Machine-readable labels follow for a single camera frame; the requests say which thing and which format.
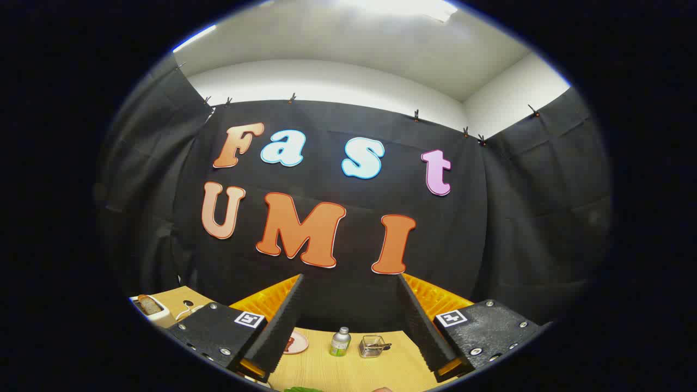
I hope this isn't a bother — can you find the silver green drink bottle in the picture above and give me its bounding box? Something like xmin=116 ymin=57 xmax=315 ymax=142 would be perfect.
xmin=329 ymin=327 xmax=352 ymax=357

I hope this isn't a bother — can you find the metal wire basket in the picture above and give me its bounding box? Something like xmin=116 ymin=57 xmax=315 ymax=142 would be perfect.
xmin=358 ymin=335 xmax=392 ymax=358

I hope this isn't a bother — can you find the row of backdrop clips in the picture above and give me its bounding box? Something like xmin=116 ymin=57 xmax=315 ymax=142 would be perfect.
xmin=174 ymin=62 xmax=541 ymax=146

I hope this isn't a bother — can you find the toasted bread slice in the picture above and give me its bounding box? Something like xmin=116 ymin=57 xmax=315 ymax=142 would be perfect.
xmin=136 ymin=295 xmax=164 ymax=315

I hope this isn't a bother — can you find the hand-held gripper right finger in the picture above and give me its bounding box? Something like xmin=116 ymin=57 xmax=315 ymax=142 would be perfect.
xmin=396 ymin=273 xmax=553 ymax=383

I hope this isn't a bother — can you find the pink plate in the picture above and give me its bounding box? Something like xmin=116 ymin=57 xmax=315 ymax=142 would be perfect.
xmin=283 ymin=330 xmax=309 ymax=355

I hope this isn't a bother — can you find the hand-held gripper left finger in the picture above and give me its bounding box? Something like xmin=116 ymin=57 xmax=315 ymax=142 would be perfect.
xmin=166 ymin=274 xmax=304 ymax=383

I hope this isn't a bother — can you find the cream white toaster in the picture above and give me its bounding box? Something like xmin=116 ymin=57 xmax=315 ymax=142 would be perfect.
xmin=130 ymin=295 xmax=178 ymax=329

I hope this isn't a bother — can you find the ceiling light panel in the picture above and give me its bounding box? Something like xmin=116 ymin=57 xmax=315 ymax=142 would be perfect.
xmin=338 ymin=0 xmax=458 ymax=22

